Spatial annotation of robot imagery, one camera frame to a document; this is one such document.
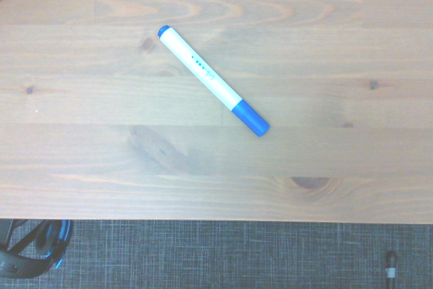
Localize white marker with blue cap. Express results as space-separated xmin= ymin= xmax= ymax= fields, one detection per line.
xmin=156 ymin=24 xmax=271 ymax=137

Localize black and blue headphones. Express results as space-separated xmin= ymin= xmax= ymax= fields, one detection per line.
xmin=0 ymin=219 xmax=74 ymax=278

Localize black cable with white tag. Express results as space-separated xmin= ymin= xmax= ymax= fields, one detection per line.
xmin=385 ymin=250 xmax=398 ymax=289

